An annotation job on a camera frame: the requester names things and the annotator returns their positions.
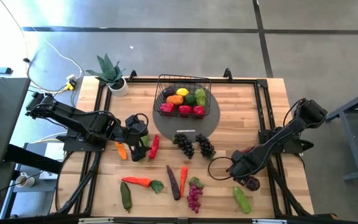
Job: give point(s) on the red chili pepper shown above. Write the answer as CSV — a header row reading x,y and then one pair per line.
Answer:
x,y
154,147

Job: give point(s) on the green plant in white pot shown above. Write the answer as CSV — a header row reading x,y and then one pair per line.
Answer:
x,y
109,70

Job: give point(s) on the red bell pepper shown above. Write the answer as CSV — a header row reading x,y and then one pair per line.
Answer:
x,y
166,108

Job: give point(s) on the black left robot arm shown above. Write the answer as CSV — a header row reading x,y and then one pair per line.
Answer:
x,y
82,123

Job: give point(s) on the grey round woven placemat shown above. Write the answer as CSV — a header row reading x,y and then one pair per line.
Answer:
x,y
204,124

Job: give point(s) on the dark green poblano pepper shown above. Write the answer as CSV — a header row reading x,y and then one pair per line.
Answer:
x,y
125,196

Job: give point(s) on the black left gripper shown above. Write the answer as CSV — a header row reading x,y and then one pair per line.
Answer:
x,y
137,133

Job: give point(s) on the orange bell pepper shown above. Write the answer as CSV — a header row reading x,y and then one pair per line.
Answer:
x,y
175,99

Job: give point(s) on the dark red long pepper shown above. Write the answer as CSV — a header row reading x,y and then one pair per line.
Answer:
x,y
248,149

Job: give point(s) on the light green cucumber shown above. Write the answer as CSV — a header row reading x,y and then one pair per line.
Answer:
x,y
242,199

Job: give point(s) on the black metal table frame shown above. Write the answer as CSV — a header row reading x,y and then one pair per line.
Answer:
x,y
244,81

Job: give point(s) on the white mug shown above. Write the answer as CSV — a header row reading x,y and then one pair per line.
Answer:
x,y
24,181

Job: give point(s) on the white power adapter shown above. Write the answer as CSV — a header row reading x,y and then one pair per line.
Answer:
x,y
71,77

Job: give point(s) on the purple carrot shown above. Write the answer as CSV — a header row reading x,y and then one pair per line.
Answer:
x,y
173,186

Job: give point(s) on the pink grape bunch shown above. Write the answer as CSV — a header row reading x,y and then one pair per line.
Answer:
x,y
194,196

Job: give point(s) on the grey-blue table frame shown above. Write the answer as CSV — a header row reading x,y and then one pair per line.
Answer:
x,y
350,105

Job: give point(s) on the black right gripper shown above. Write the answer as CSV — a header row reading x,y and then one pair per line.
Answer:
x,y
244,165

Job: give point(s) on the white edge strip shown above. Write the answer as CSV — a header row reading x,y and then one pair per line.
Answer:
x,y
95,220
269,221

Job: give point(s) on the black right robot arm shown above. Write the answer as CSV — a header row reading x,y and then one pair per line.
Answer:
x,y
284,137

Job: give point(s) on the dark green cucumber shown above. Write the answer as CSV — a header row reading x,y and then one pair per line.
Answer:
x,y
145,140

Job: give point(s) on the yellow lemon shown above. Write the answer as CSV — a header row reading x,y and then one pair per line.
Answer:
x,y
182,92

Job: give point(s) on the orange carrot with green leaves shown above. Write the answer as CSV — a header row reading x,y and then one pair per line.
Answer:
x,y
138,182

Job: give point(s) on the white paper sheet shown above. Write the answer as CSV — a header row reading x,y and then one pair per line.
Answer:
x,y
54,152

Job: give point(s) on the yellow plug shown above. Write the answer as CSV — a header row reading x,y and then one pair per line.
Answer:
x,y
69,86

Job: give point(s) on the dark purple grape bunch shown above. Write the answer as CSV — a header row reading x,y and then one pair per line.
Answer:
x,y
185,145
205,146

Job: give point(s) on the green lime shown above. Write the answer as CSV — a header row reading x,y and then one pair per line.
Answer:
x,y
190,99

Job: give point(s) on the purple plum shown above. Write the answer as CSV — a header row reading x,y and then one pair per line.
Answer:
x,y
255,184
168,92

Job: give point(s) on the black desk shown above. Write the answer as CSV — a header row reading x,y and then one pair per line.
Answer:
x,y
2,118

